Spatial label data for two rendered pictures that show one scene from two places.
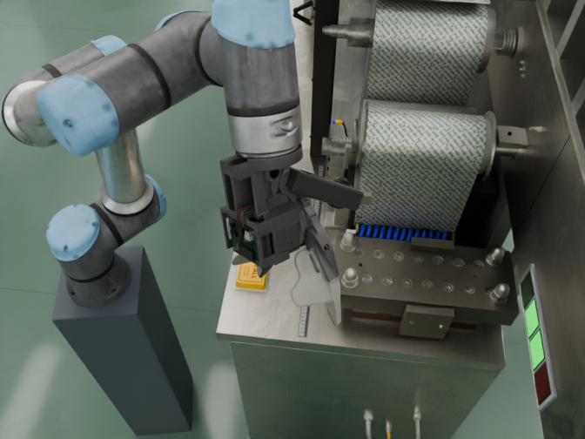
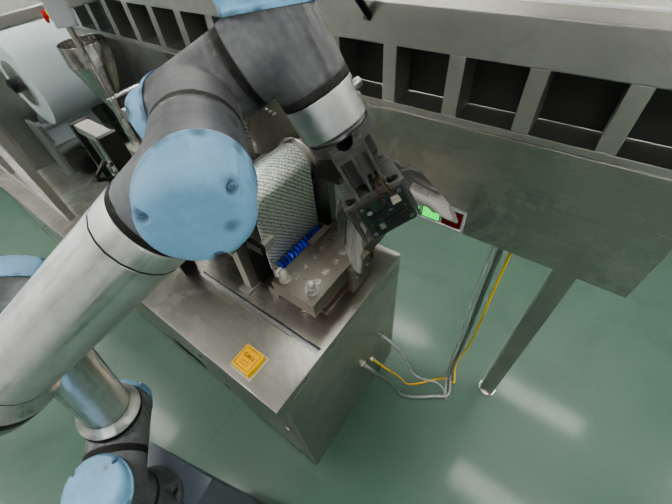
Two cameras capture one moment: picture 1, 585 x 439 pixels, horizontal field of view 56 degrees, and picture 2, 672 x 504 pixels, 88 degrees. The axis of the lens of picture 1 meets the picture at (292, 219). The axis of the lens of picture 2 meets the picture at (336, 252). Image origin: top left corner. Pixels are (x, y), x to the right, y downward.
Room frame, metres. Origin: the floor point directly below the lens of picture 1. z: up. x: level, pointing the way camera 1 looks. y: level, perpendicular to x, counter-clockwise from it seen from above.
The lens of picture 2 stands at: (0.24, 0.32, 1.84)
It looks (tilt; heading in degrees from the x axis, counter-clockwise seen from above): 48 degrees down; 304
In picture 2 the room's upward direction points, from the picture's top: 6 degrees counter-clockwise
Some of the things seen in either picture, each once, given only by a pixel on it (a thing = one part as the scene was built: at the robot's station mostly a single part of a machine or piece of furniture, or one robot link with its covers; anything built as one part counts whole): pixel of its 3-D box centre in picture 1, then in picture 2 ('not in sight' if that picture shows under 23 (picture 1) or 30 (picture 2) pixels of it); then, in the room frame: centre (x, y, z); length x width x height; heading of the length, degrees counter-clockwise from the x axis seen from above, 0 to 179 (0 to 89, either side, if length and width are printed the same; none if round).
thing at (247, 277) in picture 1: (252, 273); (248, 360); (0.73, 0.10, 0.91); 0.07 x 0.07 x 0.02; 83
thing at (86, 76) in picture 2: not in sight; (135, 140); (1.56, -0.34, 1.18); 0.14 x 0.14 x 0.57
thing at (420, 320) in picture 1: (425, 323); (359, 271); (0.57, -0.29, 0.96); 0.10 x 0.03 x 0.11; 83
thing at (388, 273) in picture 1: (420, 278); (333, 256); (0.66, -0.29, 1.00); 0.40 x 0.16 x 0.06; 83
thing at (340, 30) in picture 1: (335, 30); not in sight; (1.12, -0.10, 1.33); 0.06 x 0.03 x 0.03; 83
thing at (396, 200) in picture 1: (409, 205); (291, 225); (0.79, -0.26, 1.11); 0.23 x 0.01 x 0.18; 83
